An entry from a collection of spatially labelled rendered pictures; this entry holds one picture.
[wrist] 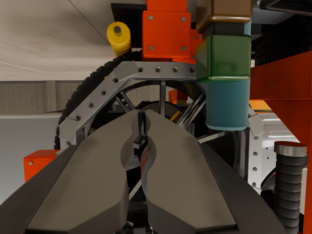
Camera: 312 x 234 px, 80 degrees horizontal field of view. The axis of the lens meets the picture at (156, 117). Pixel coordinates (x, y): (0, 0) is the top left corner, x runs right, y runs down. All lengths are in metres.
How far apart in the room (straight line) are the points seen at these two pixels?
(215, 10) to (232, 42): 0.03
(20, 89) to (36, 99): 0.64
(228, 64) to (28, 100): 7.68
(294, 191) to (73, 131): 0.46
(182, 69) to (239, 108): 0.18
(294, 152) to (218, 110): 0.14
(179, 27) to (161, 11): 0.06
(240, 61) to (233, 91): 0.22
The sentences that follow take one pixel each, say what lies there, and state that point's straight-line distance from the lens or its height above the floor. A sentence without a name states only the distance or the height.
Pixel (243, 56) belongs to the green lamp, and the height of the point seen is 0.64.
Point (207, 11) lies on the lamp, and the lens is 0.19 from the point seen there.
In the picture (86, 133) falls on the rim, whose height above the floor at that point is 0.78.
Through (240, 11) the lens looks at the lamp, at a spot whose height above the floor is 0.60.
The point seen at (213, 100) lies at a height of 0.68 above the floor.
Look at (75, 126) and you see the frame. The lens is 0.51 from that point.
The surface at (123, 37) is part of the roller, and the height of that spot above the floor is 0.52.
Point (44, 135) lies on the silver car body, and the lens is 1.03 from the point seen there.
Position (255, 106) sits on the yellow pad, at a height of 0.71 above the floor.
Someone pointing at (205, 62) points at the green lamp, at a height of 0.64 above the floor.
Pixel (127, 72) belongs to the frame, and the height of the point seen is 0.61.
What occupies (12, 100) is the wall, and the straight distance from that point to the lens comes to 8.12.
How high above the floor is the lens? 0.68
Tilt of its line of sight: 5 degrees up
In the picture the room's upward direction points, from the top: 180 degrees clockwise
